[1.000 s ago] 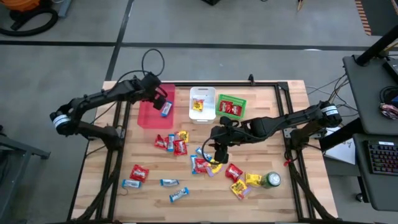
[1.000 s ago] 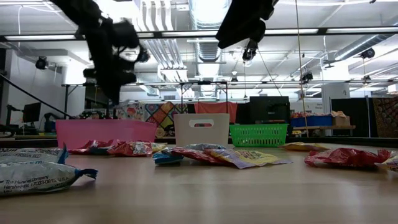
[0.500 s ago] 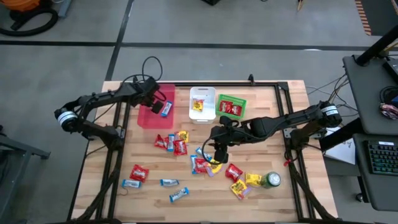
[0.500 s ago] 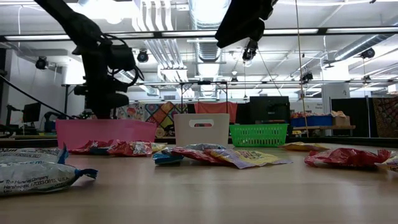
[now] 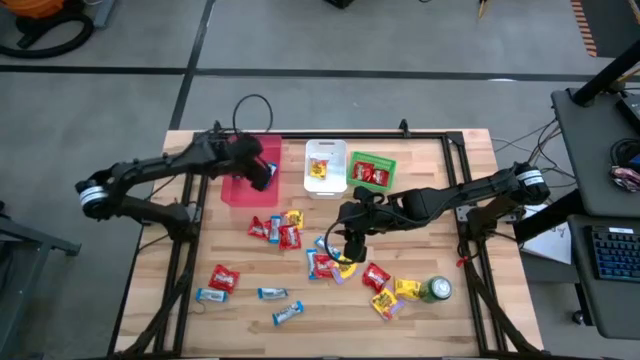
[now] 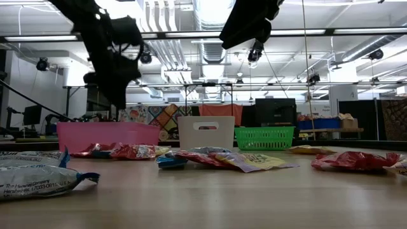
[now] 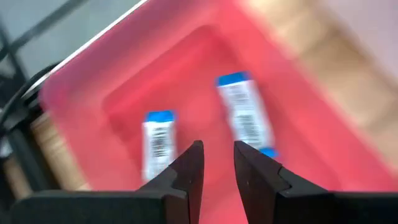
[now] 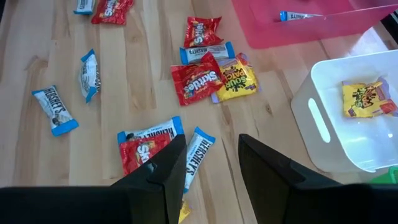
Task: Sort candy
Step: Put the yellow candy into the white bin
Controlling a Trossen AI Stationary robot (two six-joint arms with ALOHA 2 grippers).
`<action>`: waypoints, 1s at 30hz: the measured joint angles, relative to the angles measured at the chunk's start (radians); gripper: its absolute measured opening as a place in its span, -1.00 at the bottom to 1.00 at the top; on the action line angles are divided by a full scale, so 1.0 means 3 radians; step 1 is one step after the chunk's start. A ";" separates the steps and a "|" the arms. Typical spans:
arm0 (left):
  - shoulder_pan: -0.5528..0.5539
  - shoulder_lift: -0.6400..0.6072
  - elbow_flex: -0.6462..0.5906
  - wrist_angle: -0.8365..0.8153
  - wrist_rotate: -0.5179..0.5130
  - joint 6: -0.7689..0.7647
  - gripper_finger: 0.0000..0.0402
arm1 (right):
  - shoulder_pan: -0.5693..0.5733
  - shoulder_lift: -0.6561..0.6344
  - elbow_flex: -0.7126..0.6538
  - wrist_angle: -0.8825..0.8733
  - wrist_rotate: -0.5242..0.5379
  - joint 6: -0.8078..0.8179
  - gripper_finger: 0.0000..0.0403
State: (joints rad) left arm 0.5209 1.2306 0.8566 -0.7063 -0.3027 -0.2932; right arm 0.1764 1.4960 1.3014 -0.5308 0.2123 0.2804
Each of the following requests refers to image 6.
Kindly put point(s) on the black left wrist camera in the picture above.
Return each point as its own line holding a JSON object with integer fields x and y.
{"x": 127, "y": 30}

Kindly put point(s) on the black metal rack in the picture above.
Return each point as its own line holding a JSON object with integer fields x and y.
{"x": 206, "y": 84}

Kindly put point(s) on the wooden bench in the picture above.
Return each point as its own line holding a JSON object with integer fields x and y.
{"x": 330, "y": 130}

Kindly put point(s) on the pink plastic tray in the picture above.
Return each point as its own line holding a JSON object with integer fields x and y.
{"x": 95, "y": 135}

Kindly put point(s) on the orange hanging cloth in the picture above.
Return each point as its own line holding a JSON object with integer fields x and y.
{"x": 222, "y": 109}

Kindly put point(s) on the blue storage bin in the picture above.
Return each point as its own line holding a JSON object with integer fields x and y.
{"x": 318, "y": 124}

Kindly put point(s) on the red candy packet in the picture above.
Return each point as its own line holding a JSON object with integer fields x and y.
{"x": 133, "y": 152}
{"x": 200, "y": 158}
{"x": 84, "y": 153}
{"x": 349, "y": 160}

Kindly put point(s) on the black aluminium rig frame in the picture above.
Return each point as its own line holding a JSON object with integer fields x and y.
{"x": 365, "y": 143}

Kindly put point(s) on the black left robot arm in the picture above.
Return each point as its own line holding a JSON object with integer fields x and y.
{"x": 86, "y": 19}

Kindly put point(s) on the wide silver ventilation duct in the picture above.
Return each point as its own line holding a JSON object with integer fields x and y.
{"x": 210, "y": 54}

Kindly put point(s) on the black partition panel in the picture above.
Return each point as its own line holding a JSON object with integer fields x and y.
{"x": 359, "y": 121}

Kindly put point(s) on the colourful patchwork quilt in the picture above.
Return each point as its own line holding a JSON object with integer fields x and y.
{"x": 159, "y": 117}

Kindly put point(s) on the brown patterned quilt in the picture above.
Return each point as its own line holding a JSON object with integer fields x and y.
{"x": 394, "y": 121}

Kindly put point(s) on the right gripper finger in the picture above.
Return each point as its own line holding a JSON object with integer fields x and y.
{"x": 241, "y": 37}
{"x": 237, "y": 22}

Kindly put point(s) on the white plastic bin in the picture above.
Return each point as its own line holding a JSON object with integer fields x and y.
{"x": 222, "y": 133}

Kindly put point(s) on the small black monitor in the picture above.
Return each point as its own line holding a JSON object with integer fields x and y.
{"x": 33, "y": 114}

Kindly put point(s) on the yellow purple candy packet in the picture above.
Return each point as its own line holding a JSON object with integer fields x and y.
{"x": 401, "y": 168}
{"x": 254, "y": 161}

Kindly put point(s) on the brown cardboard box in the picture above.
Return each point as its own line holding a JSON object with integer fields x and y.
{"x": 349, "y": 122}

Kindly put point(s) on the large black monitor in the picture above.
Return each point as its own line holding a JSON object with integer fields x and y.
{"x": 276, "y": 111}

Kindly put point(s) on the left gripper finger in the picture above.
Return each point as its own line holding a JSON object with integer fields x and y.
{"x": 108, "y": 92}
{"x": 120, "y": 93}

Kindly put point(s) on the slim silver ventilation duct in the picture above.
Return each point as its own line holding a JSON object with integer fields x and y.
{"x": 365, "y": 47}

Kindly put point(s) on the green plastic basket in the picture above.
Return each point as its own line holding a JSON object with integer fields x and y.
{"x": 264, "y": 138}

